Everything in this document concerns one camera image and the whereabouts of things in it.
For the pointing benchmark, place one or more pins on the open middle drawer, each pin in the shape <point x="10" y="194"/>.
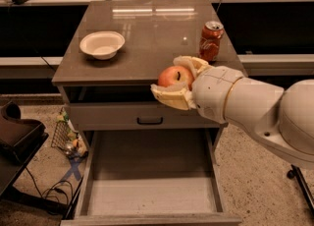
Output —
<point x="151" y="178"/>

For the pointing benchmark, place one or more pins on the wire basket with items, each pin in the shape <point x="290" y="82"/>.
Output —
<point x="66" y="139"/>

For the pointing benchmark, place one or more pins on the orange soda can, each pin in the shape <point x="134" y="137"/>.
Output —
<point x="209" y="43"/>

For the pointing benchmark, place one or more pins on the black drawer handle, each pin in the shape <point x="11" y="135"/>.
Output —
<point x="149" y="121"/>

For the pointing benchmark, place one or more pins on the grey drawer cabinet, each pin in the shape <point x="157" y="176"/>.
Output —
<point x="155" y="32"/>

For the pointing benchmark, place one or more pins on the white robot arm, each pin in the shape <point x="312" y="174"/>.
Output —
<point x="281" y="120"/>

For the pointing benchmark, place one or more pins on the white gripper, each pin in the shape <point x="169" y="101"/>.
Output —
<point x="214" y="92"/>

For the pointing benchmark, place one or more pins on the white paper bowl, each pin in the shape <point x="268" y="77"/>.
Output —
<point x="102" y="45"/>

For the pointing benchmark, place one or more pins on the dark tray on stand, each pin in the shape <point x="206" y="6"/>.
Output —
<point x="20" y="139"/>

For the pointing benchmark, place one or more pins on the closed top drawer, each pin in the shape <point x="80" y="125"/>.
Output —
<point x="122" y="116"/>

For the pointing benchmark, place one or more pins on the red apple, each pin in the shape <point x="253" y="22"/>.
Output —
<point x="175" y="75"/>

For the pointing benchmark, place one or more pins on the black metal leg with caster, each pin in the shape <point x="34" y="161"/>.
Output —
<point x="295" y="172"/>

